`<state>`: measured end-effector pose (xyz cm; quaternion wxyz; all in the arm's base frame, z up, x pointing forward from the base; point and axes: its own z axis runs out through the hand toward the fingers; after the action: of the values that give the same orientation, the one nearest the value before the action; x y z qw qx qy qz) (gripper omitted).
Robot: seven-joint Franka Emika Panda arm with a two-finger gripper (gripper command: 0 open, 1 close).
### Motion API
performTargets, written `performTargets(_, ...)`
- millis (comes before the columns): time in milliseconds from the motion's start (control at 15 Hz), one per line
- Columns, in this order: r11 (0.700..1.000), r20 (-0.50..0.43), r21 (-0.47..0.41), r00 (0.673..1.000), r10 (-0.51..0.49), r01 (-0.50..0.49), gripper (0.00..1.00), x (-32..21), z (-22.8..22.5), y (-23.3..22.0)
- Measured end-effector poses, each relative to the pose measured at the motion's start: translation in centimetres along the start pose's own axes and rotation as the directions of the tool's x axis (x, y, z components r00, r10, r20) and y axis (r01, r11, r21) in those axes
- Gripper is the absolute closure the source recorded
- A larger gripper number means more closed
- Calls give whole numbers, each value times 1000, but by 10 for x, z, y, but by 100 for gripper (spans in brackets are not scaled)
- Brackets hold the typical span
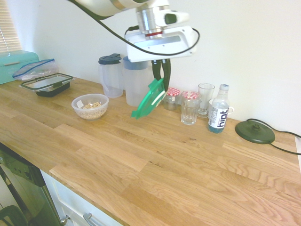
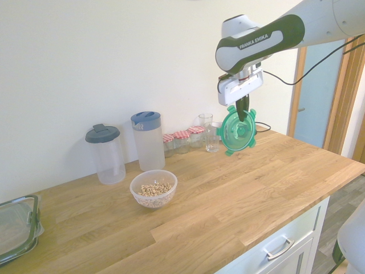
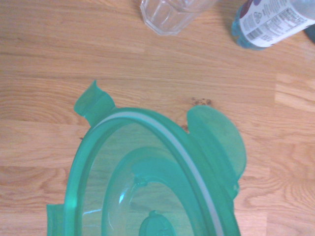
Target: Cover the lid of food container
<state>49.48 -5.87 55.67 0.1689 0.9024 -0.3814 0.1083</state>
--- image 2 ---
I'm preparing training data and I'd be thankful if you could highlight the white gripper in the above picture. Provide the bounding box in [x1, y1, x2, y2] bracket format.
[217, 70, 265, 123]

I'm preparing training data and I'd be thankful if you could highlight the glass jar red checked lid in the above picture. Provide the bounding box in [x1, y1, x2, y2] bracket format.
[187, 126, 206, 149]
[163, 133, 176, 158]
[173, 130, 190, 155]

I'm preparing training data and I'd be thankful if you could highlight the glass food container dark lid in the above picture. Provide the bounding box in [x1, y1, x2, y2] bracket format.
[0, 194, 44, 259]

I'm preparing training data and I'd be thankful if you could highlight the faceted glass tumbler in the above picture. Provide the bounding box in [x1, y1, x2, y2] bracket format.
[203, 122, 222, 153]

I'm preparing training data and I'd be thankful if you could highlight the wooden framed glass door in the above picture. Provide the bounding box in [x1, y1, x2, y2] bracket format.
[287, 33, 365, 165]

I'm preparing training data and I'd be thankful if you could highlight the clear plastic cereal bowl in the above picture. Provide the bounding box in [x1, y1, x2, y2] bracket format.
[129, 169, 179, 212]

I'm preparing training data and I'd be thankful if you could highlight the clear pitcher with dark lid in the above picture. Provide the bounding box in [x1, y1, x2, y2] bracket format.
[84, 123, 127, 186]

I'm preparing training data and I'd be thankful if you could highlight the green round container lid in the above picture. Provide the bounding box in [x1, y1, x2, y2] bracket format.
[216, 104, 258, 158]

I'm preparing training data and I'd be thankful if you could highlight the black kettle base cable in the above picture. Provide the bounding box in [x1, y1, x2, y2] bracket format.
[254, 122, 272, 135]

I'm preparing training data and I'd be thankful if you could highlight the metal drawer handle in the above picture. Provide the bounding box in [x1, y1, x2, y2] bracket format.
[262, 237, 295, 261]

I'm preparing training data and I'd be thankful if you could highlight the clear pitcher with blue lid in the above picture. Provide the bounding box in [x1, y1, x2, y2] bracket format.
[130, 110, 167, 172]

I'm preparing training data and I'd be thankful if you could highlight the tall footed drinking glass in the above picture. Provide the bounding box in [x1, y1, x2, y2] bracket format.
[198, 113, 214, 132]

